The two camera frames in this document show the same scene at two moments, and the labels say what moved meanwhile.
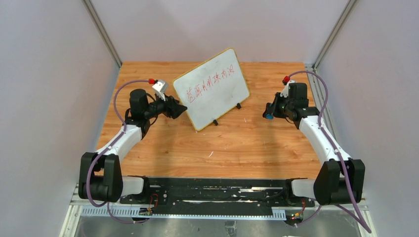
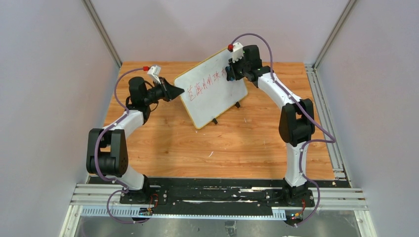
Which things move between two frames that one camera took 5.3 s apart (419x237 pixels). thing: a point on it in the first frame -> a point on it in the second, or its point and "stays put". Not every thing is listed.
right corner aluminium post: x=350 y=5 stays put
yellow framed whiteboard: x=213 y=88 stays put
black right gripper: x=276 y=104 -> x=235 y=70
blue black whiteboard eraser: x=269 y=116 -> x=230 y=75
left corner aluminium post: x=102 y=31 stays put
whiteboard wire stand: x=238 y=106 stays put
